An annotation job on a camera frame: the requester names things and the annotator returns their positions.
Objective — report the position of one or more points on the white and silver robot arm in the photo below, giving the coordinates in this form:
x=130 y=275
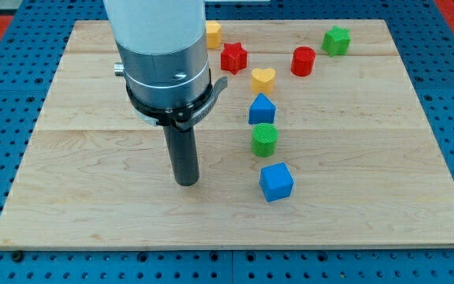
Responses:
x=163 y=48

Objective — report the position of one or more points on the yellow heart block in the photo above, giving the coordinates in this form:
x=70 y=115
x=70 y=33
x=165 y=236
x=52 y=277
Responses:
x=263 y=80

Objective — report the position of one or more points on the green cylinder block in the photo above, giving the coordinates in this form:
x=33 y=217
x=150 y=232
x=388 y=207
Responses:
x=264 y=139

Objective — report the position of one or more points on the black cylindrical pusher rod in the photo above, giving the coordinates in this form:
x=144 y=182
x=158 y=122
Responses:
x=183 y=155

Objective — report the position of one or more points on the blue triangle block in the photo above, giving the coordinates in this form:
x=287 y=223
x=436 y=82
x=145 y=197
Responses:
x=262 y=110

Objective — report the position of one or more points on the blue cube block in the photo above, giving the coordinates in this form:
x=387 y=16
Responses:
x=276 y=182

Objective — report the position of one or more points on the red star block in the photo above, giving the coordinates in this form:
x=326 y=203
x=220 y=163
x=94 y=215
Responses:
x=233 y=58

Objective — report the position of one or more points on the wooden board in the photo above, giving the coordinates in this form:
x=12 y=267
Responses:
x=367 y=170

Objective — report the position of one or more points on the yellow hexagon block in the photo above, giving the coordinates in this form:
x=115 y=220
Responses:
x=214 y=34

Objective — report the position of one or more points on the red cylinder block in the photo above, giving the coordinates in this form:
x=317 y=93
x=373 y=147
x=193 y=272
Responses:
x=302 y=61

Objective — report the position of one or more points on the green star block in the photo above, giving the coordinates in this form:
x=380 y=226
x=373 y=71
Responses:
x=336 y=41

